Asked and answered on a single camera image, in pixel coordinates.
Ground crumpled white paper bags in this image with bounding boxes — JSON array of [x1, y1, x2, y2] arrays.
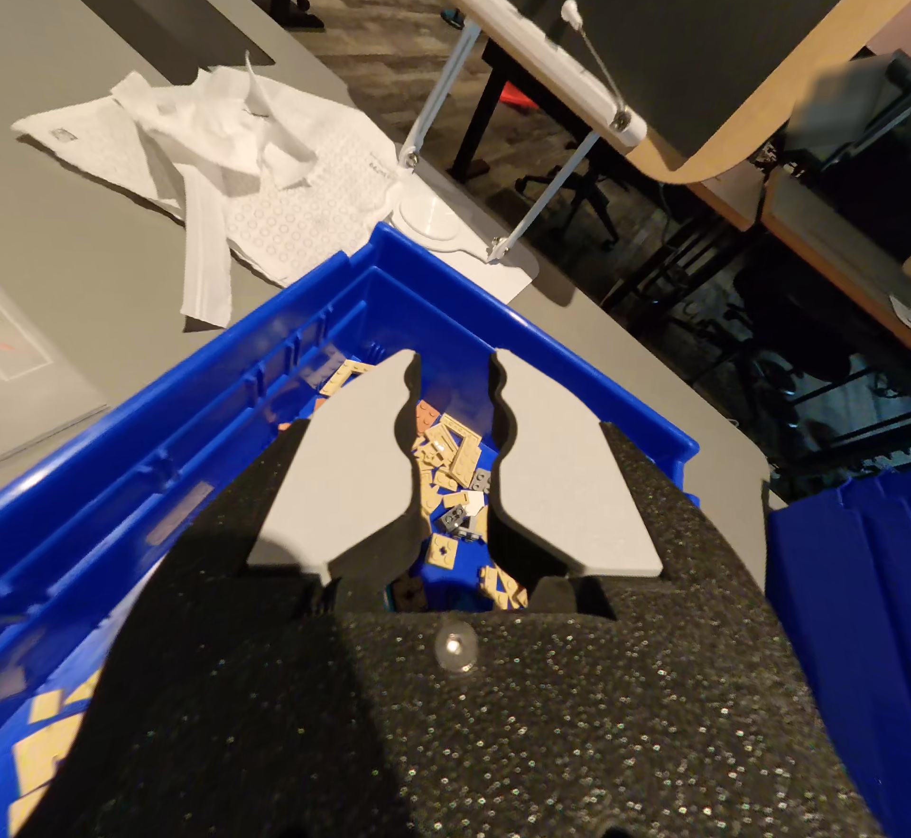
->
[[10, 51, 403, 330]]

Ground orange traffic cone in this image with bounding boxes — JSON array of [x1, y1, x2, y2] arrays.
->
[[498, 80, 543, 114]]

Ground blue plastic bin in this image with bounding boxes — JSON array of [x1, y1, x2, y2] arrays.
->
[[765, 471, 911, 838], [0, 222, 702, 838]]

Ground black office chair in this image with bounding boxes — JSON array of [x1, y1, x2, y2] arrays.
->
[[516, 165, 620, 250]]

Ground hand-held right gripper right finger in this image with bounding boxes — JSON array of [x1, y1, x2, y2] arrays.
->
[[486, 348, 664, 579]]

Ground grey desk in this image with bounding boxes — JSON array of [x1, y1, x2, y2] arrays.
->
[[0, 0, 771, 597]]

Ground pile of small toy bricks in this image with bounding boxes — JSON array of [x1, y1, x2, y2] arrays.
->
[[7, 357, 531, 838]]

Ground wood-edged office table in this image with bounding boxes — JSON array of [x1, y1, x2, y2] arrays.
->
[[448, 37, 911, 348]]

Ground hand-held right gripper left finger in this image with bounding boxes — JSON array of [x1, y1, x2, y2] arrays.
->
[[245, 349, 431, 586]]

